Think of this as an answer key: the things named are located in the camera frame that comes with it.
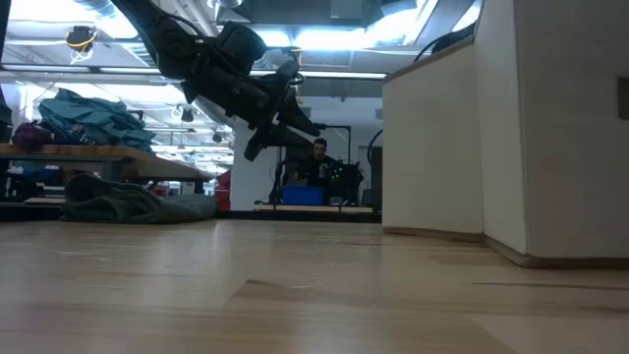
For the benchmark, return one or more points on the plain grey waffle towel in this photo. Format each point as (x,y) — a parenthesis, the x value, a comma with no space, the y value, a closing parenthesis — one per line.
(123,206)

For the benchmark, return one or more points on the purple bag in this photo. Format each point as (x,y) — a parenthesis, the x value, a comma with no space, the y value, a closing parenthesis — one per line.
(30,136)

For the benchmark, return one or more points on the red container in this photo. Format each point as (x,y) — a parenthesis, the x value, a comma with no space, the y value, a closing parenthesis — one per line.
(223,192)

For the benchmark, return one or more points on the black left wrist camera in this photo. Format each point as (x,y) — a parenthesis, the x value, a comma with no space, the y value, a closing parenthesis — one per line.
(241,44)

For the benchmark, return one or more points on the wooden workbench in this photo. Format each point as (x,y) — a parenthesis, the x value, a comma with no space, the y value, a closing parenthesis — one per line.
(123,162)

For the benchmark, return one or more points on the blue plastic bin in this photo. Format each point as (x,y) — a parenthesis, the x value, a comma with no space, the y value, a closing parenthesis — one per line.
(303,195)

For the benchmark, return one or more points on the teal cloth pile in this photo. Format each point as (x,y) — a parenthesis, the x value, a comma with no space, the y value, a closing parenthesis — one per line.
(88,118)

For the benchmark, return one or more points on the black hanging ceiling lamp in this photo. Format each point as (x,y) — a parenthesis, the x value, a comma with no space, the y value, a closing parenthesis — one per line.
(187,115)

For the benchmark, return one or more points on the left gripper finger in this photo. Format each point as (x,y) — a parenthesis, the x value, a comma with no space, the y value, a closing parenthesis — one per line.
(268,140)
(302,118)

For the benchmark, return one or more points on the person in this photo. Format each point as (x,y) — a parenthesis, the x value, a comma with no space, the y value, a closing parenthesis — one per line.
(319,167)

